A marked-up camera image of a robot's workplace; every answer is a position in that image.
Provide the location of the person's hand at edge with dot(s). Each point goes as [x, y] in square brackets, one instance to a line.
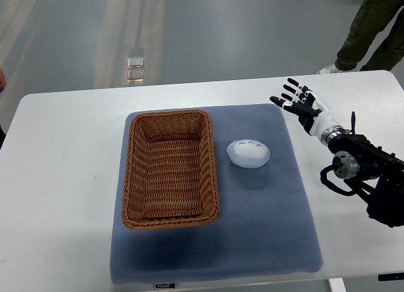
[3, 82]

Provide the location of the person in olive trousers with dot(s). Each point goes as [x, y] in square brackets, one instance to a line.
[372, 18]

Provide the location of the blue white plush toy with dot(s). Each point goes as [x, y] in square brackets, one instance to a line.
[248, 153]

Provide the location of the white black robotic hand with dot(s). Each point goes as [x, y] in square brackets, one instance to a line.
[313, 113]

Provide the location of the white sneaker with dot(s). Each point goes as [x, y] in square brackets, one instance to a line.
[331, 69]

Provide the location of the brown wicker basket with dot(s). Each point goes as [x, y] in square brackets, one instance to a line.
[171, 176]

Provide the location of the black table control box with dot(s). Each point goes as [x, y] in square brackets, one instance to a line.
[391, 277]

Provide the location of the metal floor socket plate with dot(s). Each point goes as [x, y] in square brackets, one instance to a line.
[135, 69]

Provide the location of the white table leg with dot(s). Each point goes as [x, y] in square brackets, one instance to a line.
[337, 285]

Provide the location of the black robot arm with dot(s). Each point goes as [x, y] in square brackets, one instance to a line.
[360, 168]

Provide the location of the blue quilted mat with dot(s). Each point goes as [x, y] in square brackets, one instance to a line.
[265, 226]

